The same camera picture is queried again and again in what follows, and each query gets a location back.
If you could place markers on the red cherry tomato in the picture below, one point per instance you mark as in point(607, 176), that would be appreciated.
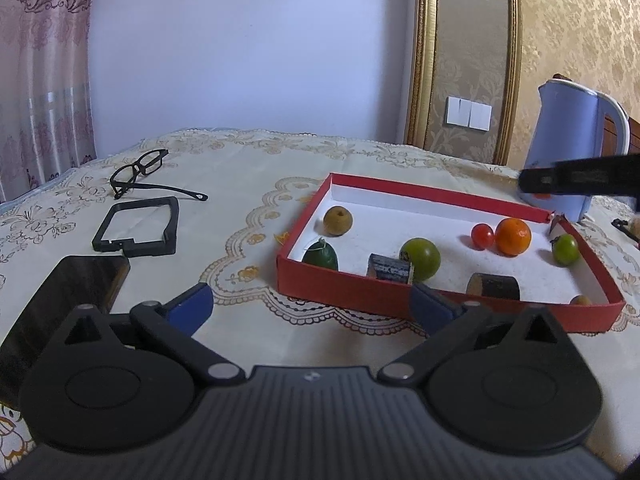
point(483, 236)

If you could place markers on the pink floral curtain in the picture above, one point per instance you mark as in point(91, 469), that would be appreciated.
point(46, 122)

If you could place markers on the brown kiwi fruit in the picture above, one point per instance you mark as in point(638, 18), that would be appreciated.
point(581, 300)
point(337, 221)

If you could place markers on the green cucumber piece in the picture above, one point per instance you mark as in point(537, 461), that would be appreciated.
point(321, 254)

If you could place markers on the black smartphone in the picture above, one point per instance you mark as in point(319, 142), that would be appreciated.
point(75, 280)

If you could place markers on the black eyeglasses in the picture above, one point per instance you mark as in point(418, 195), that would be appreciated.
point(131, 176)

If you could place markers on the orange mandarin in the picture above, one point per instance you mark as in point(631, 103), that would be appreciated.
point(512, 237)

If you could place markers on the black object under bag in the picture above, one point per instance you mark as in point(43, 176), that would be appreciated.
point(624, 227)

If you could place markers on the large green tomato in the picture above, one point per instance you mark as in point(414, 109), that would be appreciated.
point(423, 255)

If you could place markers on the white wall switch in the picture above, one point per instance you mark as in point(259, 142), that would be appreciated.
point(468, 114)

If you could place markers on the red cardboard tray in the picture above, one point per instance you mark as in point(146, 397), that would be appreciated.
point(388, 213)

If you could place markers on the cream embroidered tablecloth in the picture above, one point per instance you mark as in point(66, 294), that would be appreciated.
point(256, 183)

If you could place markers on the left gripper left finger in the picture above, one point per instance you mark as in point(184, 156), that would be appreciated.
point(168, 329)

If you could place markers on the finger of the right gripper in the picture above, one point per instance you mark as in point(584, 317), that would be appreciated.
point(610, 175)

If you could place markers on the black rectangular magnifier frame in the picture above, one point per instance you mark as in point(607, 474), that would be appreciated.
point(140, 228)

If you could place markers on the small green tomato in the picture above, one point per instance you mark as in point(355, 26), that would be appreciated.
point(565, 250)

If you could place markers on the dark sugarcane piece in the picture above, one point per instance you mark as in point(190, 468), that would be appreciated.
point(390, 269)
point(494, 286)

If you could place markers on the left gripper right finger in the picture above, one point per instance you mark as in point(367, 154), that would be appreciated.
point(450, 327)

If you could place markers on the blue electric kettle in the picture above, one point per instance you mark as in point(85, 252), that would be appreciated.
point(571, 122)

